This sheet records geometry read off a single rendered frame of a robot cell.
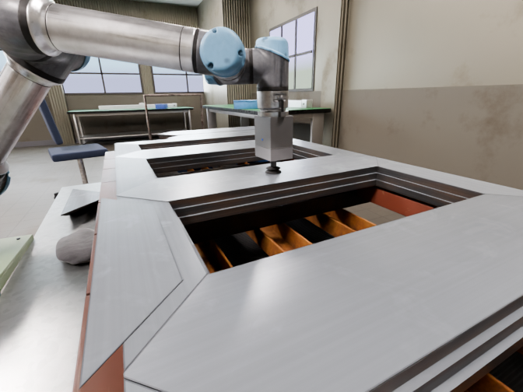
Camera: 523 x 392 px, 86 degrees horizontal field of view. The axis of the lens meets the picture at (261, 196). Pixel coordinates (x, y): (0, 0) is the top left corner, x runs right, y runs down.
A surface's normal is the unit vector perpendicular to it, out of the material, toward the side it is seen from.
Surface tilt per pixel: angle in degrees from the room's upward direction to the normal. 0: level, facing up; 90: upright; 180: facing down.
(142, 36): 81
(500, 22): 90
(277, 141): 90
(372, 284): 0
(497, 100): 90
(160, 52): 114
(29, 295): 0
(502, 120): 90
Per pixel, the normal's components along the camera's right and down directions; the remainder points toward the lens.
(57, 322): -0.01, -0.94
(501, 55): -0.91, 0.15
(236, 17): 0.42, 0.30
